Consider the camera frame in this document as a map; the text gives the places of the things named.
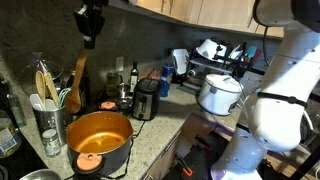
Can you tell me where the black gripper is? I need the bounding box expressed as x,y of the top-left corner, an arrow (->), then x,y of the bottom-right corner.
73,3 -> 106,51

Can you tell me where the long wooden spoon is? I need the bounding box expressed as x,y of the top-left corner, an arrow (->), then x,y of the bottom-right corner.
63,47 -> 91,115

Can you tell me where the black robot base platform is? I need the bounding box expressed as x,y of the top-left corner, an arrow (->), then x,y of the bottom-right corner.
161,129 -> 241,180

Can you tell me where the glass pot lid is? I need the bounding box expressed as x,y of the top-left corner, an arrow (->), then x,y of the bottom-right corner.
17,51 -> 65,98

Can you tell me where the oval wooden spoon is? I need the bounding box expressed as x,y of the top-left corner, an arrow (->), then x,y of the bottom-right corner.
35,69 -> 47,101

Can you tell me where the dark pot copper interior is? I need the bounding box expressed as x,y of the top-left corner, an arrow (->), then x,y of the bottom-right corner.
65,100 -> 135,178

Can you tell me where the clear glass oil jar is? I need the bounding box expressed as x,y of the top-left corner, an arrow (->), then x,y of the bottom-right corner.
105,70 -> 122,98

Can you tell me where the tall green olive oil bottle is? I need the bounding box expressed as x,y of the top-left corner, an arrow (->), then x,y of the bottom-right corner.
129,60 -> 139,94

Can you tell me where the small metal cup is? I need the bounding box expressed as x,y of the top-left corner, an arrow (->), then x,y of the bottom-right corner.
116,83 -> 131,101

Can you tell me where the teal whisk utensil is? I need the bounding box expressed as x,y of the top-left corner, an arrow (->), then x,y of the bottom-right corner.
57,87 -> 72,108

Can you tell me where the flat wooden spatula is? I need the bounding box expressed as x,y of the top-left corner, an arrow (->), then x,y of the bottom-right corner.
44,71 -> 60,108

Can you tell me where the red plastic bag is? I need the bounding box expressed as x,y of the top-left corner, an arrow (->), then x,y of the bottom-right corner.
141,68 -> 162,81

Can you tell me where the small dark round container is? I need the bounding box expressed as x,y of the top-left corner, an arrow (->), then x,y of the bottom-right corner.
115,98 -> 134,114

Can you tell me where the black toaster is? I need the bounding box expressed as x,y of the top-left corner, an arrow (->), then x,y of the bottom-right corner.
131,77 -> 162,122

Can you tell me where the white plastic spatula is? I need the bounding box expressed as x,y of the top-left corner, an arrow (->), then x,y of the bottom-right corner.
29,93 -> 58,112

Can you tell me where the blue plastic water bottle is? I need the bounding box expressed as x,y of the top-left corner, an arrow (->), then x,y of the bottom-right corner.
159,62 -> 175,98

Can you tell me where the perforated metal utensil holder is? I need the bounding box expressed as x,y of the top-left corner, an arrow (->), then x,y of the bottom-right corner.
32,105 -> 73,146

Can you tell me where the clear plastic bottle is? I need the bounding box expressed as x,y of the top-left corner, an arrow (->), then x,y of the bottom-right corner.
7,92 -> 28,128

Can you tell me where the small white-capped spice jar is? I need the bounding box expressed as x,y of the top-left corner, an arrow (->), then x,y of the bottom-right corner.
41,128 -> 62,158

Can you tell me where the wooden upper cabinet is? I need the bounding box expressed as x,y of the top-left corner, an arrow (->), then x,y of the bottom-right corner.
109,0 -> 284,39

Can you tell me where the white colander bowl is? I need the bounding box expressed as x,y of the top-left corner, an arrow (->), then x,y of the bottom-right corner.
195,38 -> 228,64

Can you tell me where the black dish rack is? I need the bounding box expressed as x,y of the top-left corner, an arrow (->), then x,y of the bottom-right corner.
188,39 -> 268,83

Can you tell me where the large labelled glass jar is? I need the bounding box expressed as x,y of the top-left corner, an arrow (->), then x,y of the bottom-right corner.
0,109 -> 23,159

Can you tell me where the lower kitchen cabinet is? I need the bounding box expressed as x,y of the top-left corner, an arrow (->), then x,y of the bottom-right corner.
139,113 -> 204,180

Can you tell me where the white rice cooker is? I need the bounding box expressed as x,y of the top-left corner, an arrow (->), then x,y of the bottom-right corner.
197,73 -> 244,117

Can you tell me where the black electric stove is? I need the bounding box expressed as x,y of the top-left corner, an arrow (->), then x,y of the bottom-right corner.
0,139 -> 73,180

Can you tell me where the small white dish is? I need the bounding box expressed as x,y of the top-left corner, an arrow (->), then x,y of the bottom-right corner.
228,44 -> 245,61

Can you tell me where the orange black clamp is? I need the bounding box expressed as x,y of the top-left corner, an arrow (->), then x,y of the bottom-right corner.
174,152 -> 195,178
194,134 -> 214,152

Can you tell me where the teal silicone spatula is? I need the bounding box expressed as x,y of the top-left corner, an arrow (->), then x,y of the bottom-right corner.
245,45 -> 259,60

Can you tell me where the red kitchen utensil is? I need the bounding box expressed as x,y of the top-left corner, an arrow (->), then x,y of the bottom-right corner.
252,49 -> 264,64

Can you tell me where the black metal stand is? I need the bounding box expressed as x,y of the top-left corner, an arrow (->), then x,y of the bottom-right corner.
289,143 -> 320,180

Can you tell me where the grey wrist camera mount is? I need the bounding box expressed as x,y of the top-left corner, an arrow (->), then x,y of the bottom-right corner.
75,3 -> 88,17

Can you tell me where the white wall outlet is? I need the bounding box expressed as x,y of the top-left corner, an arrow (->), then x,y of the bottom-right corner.
115,55 -> 125,72

